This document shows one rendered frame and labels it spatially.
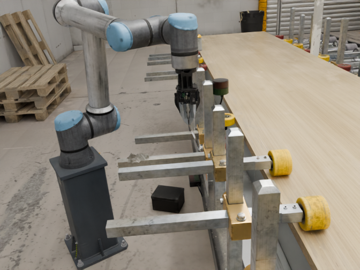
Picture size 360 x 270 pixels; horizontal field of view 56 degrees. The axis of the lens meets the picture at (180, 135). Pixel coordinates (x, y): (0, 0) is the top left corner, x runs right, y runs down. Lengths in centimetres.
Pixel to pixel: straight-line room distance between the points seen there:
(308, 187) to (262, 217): 52
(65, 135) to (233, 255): 116
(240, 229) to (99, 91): 120
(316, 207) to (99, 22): 89
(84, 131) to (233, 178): 117
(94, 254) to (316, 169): 145
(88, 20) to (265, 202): 98
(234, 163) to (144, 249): 147
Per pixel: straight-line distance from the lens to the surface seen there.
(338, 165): 120
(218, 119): 101
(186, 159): 130
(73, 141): 184
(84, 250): 214
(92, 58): 173
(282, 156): 106
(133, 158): 129
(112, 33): 114
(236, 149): 77
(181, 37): 109
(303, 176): 111
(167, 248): 216
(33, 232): 256
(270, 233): 59
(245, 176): 162
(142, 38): 114
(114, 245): 220
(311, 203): 86
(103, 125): 187
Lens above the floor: 147
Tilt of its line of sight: 25 degrees down
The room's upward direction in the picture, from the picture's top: 4 degrees counter-clockwise
